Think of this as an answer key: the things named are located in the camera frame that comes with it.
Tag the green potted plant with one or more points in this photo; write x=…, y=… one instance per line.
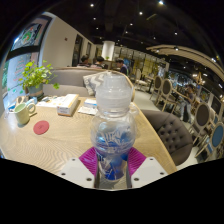
x=35, y=78

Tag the clear blue-label drink bottle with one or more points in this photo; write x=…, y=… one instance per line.
x=113, y=133

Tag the grey tufted armchair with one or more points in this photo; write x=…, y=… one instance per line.
x=171, y=133

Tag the white and orange box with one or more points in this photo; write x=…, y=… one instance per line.
x=67, y=105

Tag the person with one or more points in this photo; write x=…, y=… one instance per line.
x=84, y=61
x=99, y=62
x=189, y=98
x=122, y=67

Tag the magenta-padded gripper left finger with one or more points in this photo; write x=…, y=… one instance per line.
x=75, y=170

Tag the grey chevron pillow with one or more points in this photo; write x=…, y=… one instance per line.
x=91, y=83

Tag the group of round-back chairs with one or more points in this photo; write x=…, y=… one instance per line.
x=202, y=116

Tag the printed paper leaflet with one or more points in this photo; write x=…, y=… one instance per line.
x=50, y=101

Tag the white round column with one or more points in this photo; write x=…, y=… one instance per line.
x=108, y=50

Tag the window with green stickers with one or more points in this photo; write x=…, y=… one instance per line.
x=18, y=75

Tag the white paper sheets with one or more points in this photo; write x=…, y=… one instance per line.
x=87, y=110

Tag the small white blue box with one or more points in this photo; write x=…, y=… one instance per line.
x=90, y=102

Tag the pale green mug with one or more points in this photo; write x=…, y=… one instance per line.
x=22, y=114

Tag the flat round red coaster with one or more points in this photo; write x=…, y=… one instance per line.
x=41, y=127

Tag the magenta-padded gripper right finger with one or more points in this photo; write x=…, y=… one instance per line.
x=148, y=170

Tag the group of ceiling lights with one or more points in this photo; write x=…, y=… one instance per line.
x=140, y=13

